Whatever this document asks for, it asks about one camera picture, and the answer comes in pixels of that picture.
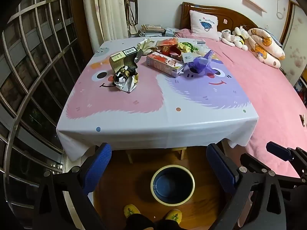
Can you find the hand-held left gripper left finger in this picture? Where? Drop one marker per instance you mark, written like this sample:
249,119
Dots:
98,167

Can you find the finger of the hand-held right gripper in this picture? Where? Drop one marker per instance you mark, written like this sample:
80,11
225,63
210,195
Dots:
251,161
278,151

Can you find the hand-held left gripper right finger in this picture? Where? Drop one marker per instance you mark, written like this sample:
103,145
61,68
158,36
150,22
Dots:
220,170

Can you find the blue bin with cream rim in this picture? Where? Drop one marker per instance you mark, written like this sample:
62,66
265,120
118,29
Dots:
172,186

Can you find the black foil bag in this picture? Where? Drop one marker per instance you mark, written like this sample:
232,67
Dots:
124,80

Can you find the purple plastic bag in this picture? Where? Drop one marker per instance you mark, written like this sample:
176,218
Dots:
200,64

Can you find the olive green cardboard box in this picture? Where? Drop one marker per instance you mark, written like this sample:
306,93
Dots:
122,62

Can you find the clear plastic wrap white label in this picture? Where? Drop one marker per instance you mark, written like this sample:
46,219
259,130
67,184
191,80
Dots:
188,57

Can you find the strawberry print carton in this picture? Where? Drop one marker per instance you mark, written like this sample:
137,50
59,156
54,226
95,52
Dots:
163,63

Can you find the yellow green wrapper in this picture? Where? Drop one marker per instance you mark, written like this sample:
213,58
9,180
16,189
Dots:
188,46

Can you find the red snack packet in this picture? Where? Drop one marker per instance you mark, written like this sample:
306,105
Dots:
170,50

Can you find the pale green plastic snack bag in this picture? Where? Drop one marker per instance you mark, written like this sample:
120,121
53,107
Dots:
146,45

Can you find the orange plastic packet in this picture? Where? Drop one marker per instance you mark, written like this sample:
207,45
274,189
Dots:
168,42

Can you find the yellow slipper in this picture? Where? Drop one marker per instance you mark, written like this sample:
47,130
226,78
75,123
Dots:
131,210
173,214

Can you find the pink bed blanket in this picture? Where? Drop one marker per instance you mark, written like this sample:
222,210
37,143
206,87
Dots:
263,95

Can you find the person's black trousers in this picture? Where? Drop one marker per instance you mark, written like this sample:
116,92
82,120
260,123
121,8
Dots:
153,224

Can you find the rolled cream printed quilt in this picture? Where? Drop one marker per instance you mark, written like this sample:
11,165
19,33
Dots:
266,45

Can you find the white yellow plush toy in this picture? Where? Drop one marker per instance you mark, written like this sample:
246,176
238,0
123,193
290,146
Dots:
240,37

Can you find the metal window grille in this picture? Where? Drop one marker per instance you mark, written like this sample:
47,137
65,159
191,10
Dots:
36,64

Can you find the small blue white packet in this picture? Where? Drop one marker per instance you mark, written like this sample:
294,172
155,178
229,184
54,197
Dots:
201,42

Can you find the pink white square pillow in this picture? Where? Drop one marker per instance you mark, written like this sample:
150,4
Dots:
203,24

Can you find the small white blue box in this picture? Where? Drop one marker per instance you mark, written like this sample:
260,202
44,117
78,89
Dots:
171,31

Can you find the stack of books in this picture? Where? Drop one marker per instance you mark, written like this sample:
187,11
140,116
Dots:
152,30

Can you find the cream curtain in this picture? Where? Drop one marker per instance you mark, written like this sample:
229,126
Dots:
105,12

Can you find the dark hanging bag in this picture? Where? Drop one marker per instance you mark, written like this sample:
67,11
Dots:
133,2

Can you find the cream door brown frame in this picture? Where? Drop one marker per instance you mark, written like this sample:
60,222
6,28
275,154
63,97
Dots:
297,40

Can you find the pink wall shelf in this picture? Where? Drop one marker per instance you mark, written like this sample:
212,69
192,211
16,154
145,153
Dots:
254,4

